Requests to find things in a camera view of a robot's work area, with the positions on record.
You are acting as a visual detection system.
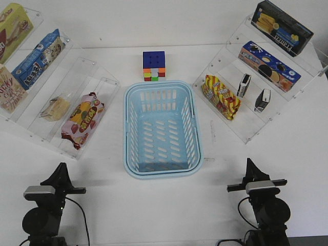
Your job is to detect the blue sandwich cookie box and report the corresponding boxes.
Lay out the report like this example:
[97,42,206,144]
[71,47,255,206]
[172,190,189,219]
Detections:
[238,41,301,92]

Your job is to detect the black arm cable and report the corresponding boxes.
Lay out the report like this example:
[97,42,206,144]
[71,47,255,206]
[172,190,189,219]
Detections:
[217,198,260,246]
[19,196,91,246]

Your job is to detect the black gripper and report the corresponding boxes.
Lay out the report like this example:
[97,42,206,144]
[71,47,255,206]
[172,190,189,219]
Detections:
[37,162,86,205]
[227,157,288,202]

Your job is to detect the multicolour puzzle cube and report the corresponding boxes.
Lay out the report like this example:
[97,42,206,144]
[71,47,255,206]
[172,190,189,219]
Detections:
[142,51,166,81]

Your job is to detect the pink yellow snack bag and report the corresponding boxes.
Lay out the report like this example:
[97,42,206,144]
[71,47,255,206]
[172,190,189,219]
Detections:
[61,92,105,150]

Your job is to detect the blue cookie bag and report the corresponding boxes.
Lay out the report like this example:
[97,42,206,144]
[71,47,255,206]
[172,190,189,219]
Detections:
[11,29,66,91]

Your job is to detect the red yellow striped snack bag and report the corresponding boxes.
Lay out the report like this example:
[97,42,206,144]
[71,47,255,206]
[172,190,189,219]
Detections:
[201,74,241,120]

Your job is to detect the yellow green snack box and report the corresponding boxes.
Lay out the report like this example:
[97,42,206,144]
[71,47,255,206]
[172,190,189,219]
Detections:
[1,3,34,64]

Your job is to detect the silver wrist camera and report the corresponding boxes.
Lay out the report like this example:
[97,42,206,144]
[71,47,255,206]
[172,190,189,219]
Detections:
[23,186,55,200]
[245,180,276,194]

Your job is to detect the beige Pocky box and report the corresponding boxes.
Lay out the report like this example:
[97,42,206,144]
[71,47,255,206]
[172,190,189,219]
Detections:
[1,64,28,113]

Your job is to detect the clear acrylic right shelf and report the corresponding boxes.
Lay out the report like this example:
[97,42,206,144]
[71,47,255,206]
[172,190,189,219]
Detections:
[193,15,327,143]

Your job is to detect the clear acrylic shelf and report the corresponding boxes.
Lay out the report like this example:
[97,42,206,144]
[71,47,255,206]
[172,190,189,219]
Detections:
[0,6,121,161]
[193,15,327,143]

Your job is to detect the black white tissue pack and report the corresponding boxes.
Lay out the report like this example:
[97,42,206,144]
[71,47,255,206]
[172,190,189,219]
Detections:
[254,89,271,113]
[237,73,251,97]

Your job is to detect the black wafer box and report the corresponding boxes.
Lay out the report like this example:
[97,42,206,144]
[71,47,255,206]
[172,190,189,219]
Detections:
[251,1,314,57]

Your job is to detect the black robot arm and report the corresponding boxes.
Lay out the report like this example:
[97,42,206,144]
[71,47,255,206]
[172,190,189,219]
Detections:
[227,158,291,245]
[22,162,86,245]

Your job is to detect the clear acrylic left shelf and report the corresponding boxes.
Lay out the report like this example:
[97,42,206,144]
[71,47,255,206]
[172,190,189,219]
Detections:
[0,6,121,161]

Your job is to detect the light blue plastic basket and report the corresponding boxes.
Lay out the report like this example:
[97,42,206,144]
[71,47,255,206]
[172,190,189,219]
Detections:
[123,80,203,180]

